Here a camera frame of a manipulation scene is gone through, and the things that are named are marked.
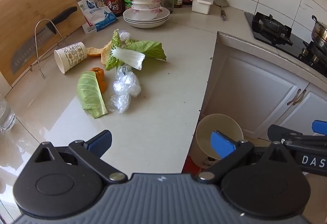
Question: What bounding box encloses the metal spatula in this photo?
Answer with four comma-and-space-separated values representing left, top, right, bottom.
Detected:
214, 0, 230, 21

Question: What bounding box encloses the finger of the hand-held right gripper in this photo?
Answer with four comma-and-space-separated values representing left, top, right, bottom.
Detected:
268, 124, 327, 150
312, 120, 327, 135

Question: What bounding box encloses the black gas stove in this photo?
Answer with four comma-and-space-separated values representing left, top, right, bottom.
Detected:
244, 12, 327, 79

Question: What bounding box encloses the small clear plastic bag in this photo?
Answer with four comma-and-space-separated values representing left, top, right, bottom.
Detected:
118, 30, 131, 42

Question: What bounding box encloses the white plate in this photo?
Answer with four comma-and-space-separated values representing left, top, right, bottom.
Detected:
124, 19, 169, 28
123, 7, 170, 24
124, 16, 170, 26

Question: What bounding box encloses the steel pot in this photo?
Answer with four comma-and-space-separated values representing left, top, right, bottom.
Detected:
311, 16, 327, 43

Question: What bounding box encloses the clear glass bottle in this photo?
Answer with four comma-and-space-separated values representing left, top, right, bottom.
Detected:
0, 93, 16, 135

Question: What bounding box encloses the black burner grate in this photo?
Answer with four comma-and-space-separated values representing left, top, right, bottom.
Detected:
299, 40, 327, 67
252, 12, 293, 47

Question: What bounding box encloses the metal wire rack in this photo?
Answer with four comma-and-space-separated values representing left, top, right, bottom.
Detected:
31, 19, 67, 79

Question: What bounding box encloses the large clear plastic bag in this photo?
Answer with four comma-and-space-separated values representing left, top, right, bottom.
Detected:
109, 65, 142, 114

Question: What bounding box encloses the printed paper cup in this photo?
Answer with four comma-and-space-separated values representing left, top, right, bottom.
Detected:
54, 42, 88, 75

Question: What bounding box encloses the napa cabbage leaf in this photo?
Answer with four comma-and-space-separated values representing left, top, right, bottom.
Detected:
105, 30, 146, 71

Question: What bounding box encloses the black handled kitchen knife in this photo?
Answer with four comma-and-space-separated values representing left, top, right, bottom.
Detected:
11, 7, 78, 75

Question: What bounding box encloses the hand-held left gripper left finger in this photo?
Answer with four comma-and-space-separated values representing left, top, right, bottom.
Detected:
33, 130, 128, 184

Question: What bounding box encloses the white lidded container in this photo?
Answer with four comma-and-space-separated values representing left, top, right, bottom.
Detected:
191, 0, 214, 14

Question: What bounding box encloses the wooden cutting board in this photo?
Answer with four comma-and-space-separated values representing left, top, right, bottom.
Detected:
0, 0, 86, 86

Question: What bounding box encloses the red mat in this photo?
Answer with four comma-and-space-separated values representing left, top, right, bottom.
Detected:
182, 155, 212, 174

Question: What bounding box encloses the bronze cabinet handle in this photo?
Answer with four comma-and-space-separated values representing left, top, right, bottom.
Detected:
287, 89, 301, 106
295, 90, 307, 105

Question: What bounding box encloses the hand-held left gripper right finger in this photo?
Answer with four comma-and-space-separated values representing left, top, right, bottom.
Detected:
196, 131, 295, 183

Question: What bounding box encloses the white round bin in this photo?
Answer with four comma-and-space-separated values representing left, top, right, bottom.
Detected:
190, 114, 244, 168

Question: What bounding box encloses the white and blue salt bag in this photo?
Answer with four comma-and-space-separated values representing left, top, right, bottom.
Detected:
78, 0, 122, 34

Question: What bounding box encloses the white cabinet door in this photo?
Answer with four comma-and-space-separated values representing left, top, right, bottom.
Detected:
258, 90, 327, 139
204, 54, 311, 135

